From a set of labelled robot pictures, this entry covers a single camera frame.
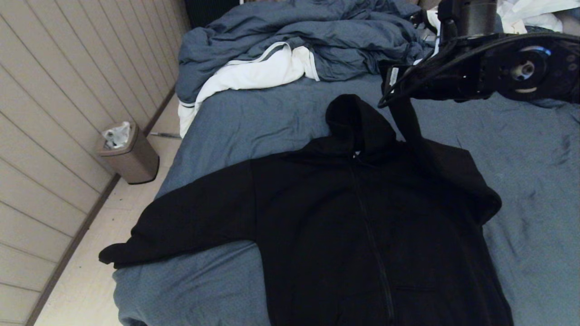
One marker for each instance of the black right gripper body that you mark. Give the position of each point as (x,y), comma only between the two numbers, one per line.
(435,77)

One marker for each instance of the black zip hoodie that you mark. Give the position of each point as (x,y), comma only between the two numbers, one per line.
(340,226)

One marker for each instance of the white crumpled clothes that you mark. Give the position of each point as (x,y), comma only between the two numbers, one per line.
(534,9)

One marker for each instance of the crumpled blue duvet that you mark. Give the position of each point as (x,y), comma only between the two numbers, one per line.
(317,36)

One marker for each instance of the blue bed sheet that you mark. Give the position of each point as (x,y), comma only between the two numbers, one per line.
(272,122)

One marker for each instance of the white blanket with grey stripe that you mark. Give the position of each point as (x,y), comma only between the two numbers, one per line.
(253,72)

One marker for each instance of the thin metal rod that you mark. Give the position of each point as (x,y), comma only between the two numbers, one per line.
(165,134)

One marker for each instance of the brown trash bin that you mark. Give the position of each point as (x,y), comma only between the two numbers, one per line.
(136,163)

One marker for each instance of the white plastic bin bag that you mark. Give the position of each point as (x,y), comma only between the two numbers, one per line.
(117,135)

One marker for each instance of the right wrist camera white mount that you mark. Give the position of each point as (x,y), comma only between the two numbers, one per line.
(432,50)

